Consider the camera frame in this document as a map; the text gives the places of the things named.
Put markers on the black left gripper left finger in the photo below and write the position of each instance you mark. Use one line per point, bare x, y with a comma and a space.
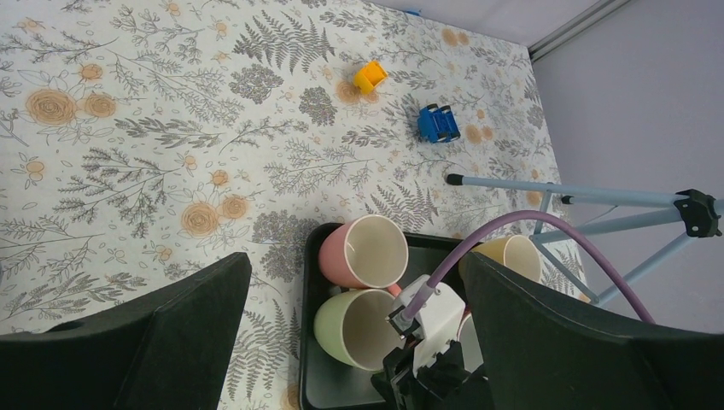
168, 349

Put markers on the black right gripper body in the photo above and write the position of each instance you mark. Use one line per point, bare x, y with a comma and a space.
444, 385

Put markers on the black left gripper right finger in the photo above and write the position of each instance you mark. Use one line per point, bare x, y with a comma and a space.
542, 349

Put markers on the yellow ceramic mug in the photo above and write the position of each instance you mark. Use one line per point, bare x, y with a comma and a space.
515, 253

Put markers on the green ceramic mug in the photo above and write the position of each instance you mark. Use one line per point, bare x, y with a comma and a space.
352, 328

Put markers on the salmon pink ceramic mug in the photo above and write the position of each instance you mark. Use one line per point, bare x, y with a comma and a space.
370, 252

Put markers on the light blue tripod stand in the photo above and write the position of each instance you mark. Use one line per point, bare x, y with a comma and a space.
700, 214

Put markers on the floral patterned tablecloth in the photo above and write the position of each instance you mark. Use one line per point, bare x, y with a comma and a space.
143, 140

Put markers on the blue toy car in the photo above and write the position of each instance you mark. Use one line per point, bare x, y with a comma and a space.
437, 125

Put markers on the small orange toy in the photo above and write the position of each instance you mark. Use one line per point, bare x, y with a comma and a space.
369, 77

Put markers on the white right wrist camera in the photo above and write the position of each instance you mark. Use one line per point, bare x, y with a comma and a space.
435, 325

